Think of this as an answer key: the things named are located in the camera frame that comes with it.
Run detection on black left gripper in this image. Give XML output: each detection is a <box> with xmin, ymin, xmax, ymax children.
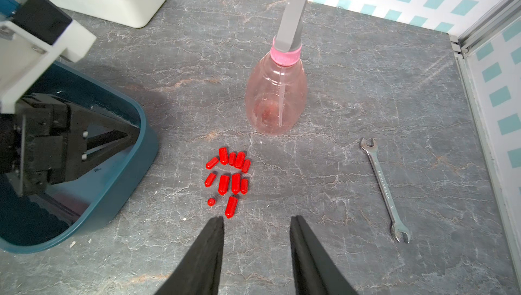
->
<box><xmin>1</xmin><ymin>93</ymin><xmax>140</xmax><ymax>197</ymax></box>

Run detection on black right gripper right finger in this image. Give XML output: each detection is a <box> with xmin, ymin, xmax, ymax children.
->
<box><xmin>290</xmin><ymin>216</ymin><xmax>357</xmax><ymax>294</ymax></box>

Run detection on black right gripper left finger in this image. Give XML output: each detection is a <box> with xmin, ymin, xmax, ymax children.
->
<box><xmin>156</xmin><ymin>216</ymin><xmax>225</xmax><ymax>294</ymax></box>

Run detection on red sleeve nine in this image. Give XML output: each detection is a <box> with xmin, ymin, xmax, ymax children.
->
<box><xmin>207</xmin><ymin>198</ymin><xmax>217</xmax><ymax>207</ymax></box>

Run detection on teal plastic storage box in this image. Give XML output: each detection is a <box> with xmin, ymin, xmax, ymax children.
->
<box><xmin>0</xmin><ymin>0</ymin><xmax>160</xmax><ymax>254</ymax></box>

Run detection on red sleeve three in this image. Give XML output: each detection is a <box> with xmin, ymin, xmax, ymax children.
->
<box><xmin>225</xmin><ymin>196</ymin><xmax>238</xmax><ymax>219</ymax></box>

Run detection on red sleeve five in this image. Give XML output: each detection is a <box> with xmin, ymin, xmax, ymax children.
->
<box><xmin>218</xmin><ymin>174</ymin><xmax>230</xmax><ymax>196</ymax></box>

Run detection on red sleeve four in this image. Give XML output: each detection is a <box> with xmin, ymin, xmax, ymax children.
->
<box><xmin>204</xmin><ymin>172</ymin><xmax>217</xmax><ymax>187</ymax></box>

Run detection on red sleeve six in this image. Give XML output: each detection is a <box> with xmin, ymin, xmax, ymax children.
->
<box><xmin>231</xmin><ymin>173</ymin><xmax>241</xmax><ymax>195</ymax></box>

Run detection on red sleeve seven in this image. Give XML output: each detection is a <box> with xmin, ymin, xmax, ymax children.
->
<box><xmin>240</xmin><ymin>178</ymin><xmax>249</xmax><ymax>195</ymax></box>

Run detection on red sleeve eight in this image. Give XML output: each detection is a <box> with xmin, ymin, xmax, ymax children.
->
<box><xmin>206</xmin><ymin>157</ymin><xmax>220</xmax><ymax>170</ymax></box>

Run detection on red sleeve one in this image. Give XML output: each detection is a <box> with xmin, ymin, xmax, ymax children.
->
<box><xmin>242</xmin><ymin>159</ymin><xmax>251</xmax><ymax>174</ymax></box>

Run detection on red sleeve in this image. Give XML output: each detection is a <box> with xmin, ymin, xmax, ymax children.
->
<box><xmin>229</xmin><ymin>152</ymin><xmax>236</xmax><ymax>166</ymax></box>
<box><xmin>218</xmin><ymin>147</ymin><xmax>229</xmax><ymax>166</ymax></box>
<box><xmin>234</xmin><ymin>152</ymin><xmax>246</xmax><ymax>169</ymax></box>

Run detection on silver open-end wrench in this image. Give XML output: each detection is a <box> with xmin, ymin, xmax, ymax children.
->
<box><xmin>360</xmin><ymin>138</ymin><xmax>411</xmax><ymax>243</ymax></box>

